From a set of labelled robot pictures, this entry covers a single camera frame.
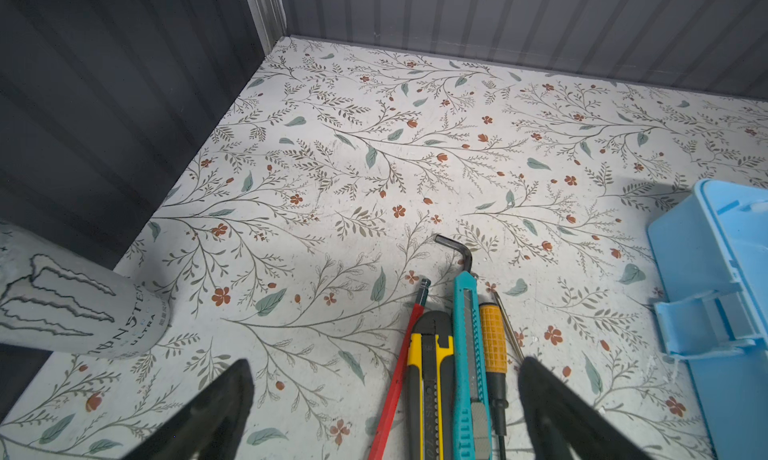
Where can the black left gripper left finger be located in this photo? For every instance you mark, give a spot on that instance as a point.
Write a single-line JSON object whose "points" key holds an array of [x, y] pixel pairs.
{"points": [[210, 426]]}

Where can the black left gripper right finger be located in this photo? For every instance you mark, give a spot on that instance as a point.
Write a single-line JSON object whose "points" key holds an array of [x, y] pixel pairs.
{"points": [[561, 425]]}

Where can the yellow black handled screwdriver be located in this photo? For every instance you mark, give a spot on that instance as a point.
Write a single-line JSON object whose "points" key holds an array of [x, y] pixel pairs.
{"points": [[517, 352]]}

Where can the orange handled screwdriver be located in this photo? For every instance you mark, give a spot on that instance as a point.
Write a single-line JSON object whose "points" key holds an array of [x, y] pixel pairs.
{"points": [[495, 354]]}

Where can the blue clear plastic tool box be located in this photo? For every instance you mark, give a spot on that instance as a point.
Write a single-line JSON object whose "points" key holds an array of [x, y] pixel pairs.
{"points": [[711, 253]]}

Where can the teal utility knife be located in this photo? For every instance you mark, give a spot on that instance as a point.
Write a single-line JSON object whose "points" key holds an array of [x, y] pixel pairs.
{"points": [[471, 418]]}

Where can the yellow black utility knife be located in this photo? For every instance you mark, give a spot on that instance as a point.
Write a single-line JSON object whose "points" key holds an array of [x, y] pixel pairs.
{"points": [[430, 387]]}

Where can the black hex key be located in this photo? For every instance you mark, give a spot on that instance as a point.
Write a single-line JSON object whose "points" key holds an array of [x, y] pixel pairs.
{"points": [[464, 251]]}

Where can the red handled tool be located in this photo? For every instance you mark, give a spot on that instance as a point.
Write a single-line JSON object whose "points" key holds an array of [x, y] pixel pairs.
{"points": [[389, 409]]}

